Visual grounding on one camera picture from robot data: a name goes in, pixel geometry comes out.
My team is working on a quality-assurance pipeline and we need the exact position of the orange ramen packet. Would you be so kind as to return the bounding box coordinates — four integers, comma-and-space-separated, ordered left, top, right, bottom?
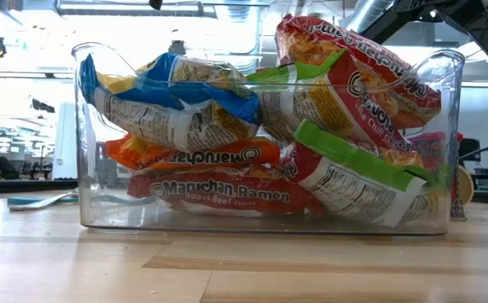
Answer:
103, 133, 282, 173

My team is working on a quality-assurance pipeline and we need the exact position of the red Maruchan ramen packet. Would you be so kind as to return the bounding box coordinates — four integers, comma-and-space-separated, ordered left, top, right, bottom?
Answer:
274, 14, 443, 130
126, 166, 325, 219

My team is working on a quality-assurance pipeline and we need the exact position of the clear plastic bin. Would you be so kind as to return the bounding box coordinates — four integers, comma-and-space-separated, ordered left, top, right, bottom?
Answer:
71, 40, 467, 237

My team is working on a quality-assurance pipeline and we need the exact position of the lime chili ramen packet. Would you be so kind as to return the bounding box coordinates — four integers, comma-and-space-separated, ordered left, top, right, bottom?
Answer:
246, 49, 416, 152
279, 120, 443, 229

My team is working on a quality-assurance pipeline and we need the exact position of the blue ramen packet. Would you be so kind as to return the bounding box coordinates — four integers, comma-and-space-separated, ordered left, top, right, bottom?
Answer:
78, 52, 263, 153

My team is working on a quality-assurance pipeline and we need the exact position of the red-capped spice jar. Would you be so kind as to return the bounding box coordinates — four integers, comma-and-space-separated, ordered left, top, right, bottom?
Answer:
407, 131, 467, 223

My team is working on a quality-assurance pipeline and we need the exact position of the white pillar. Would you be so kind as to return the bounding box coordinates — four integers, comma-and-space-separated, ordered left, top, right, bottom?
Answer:
53, 102, 79, 181

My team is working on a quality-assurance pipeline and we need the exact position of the black equipment stand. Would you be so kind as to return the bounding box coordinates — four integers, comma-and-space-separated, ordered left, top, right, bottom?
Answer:
458, 137, 488, 193

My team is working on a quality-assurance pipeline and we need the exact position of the teal plastic spatula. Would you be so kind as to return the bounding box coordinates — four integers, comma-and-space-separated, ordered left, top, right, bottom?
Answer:
7, 195, 79, 206

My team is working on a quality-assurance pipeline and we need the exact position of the black ceiling device yellow cable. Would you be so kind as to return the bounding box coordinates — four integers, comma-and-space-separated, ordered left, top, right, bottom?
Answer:
168, 40, 187, 56

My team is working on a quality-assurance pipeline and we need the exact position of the silver ventilation duct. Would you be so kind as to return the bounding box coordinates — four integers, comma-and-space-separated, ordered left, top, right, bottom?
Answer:
340, 0, 396, 35
216, 0, 266, 56

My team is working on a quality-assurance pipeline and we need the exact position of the black wall fixture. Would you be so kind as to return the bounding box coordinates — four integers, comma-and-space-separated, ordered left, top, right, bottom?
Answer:
31, 98, 56, 114

